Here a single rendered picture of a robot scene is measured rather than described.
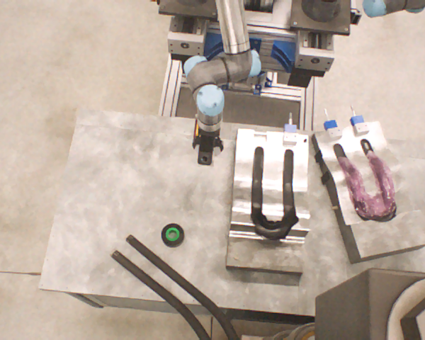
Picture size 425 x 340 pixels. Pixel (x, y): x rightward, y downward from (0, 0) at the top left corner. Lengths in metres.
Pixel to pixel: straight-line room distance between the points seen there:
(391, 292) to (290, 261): 1.18
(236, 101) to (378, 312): 2.20
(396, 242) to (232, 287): 0.57
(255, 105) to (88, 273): 1.36
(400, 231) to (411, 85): 1.62
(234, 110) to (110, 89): 0.80
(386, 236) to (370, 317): 1.25
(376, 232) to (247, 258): 0.44
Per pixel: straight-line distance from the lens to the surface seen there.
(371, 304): 0.43
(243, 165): 1.66
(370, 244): 1.64
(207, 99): 1.28
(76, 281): 1.67
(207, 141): 1.44
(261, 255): 1.59
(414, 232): 1.71
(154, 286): 1.56
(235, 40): 1.36
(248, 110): 2.54
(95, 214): 1.72
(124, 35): 3.11
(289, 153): 1.70
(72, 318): 2.49
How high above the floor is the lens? 2.40
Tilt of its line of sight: 68 degrees down
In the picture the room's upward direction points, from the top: 6 degrees clockwise
